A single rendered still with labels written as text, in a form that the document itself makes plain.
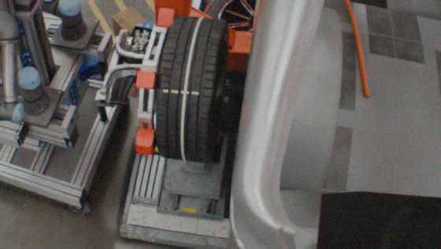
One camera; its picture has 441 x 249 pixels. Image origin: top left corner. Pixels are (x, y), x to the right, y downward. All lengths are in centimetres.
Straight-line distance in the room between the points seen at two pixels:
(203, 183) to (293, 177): 92
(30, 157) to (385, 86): 203
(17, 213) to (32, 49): 113
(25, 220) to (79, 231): 37
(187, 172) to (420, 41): 145
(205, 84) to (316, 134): 50
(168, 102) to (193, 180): 85
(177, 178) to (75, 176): 57
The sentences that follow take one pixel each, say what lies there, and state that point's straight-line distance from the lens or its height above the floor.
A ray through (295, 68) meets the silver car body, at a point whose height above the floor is 172.
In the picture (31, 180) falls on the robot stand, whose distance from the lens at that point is 343.
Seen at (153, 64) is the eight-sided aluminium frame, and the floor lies 112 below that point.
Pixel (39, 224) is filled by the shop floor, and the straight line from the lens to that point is 355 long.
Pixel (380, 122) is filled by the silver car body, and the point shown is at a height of 101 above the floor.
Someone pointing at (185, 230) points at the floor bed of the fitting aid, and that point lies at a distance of 333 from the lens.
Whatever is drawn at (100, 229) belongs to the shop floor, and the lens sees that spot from 346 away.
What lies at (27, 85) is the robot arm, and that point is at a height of 104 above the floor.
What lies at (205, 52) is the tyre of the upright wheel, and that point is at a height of 117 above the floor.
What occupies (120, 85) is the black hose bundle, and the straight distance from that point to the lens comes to 265.
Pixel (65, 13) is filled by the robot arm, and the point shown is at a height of 102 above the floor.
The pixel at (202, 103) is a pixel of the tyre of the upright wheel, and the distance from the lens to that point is 252.
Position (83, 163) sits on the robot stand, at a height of 23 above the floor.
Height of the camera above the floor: 310
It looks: 56 degrees down
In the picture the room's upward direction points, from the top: 2 degrees clockwise
